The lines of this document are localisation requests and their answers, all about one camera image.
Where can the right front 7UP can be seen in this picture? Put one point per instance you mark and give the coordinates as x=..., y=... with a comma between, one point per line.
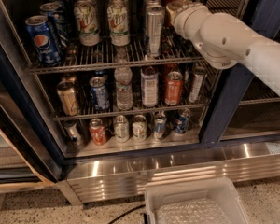
x=118, y=21

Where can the gold can middle shelf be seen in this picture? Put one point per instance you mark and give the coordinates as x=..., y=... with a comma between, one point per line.
x=68, y=97

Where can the steel fridge cabinet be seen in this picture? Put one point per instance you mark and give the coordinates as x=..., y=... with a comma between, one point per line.
x=228, y=138

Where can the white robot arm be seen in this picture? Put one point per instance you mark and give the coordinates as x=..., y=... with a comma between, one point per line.
x=223, y=40

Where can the blue can middle shelf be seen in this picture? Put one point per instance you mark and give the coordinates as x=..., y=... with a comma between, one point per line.
x=99, y=93

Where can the white plastic bin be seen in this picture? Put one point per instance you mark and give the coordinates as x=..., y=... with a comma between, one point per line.
x=209, y=201

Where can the white labelled bottle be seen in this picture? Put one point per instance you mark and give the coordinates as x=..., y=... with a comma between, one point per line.
x=149, y=86

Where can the blue Pepsi can bottom right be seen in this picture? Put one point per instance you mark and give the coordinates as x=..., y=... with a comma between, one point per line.
x=182, y=118

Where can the left front 7UP can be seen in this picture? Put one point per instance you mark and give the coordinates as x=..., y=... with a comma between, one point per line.
x=87, y=23

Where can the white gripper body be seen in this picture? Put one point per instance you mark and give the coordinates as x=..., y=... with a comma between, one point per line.
x=181, y=15

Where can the silver can bottom left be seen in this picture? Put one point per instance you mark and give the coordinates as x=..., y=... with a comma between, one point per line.
x=73, y=132

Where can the red can bottom shelf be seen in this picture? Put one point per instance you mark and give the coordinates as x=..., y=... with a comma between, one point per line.
x=97, y=131

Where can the open glass fridge door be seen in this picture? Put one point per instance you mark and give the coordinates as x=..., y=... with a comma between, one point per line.
x=25, y=164

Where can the white can bottom centre-left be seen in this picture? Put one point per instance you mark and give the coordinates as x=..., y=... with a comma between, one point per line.
x=121, y=129

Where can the blue silver can bottom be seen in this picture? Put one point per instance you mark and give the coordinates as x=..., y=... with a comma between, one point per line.
x=159, y=127

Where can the tall silver slim can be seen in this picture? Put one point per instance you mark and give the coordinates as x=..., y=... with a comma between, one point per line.
x=154, y=23

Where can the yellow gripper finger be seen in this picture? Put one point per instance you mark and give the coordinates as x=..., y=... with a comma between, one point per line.
x=172, y=7

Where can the top wire shelf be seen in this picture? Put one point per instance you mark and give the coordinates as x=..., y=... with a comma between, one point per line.
x=103, y=55

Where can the wire shelf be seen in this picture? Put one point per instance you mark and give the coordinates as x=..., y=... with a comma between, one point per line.
x=103, y=55
x=88, y=111

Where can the front blue Pepsi can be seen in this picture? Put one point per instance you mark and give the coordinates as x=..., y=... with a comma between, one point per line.
x=44, y=39

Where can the middle wire shelf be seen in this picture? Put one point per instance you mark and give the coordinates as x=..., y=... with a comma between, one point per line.
x=88, y=111

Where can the blue pepsi can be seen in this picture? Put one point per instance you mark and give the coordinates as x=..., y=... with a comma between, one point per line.
x=66, y=6
x=54, y=11
x=44, y=39
x=182, y=118

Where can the clear water bottle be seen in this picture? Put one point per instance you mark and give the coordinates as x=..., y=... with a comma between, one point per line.
x=123, y=77

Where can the orange-red can middle shelf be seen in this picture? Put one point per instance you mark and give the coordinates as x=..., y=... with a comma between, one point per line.
x=173, y=88

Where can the white can bottom centre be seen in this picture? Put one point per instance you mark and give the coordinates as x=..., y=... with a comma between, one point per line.
x=139, y=127

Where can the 7up can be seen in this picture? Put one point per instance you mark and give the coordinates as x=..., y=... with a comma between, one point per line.
x=118, y=21
x=87, y=23

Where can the silver slim can middle shelf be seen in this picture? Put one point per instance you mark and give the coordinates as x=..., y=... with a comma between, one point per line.
x=198, y=77

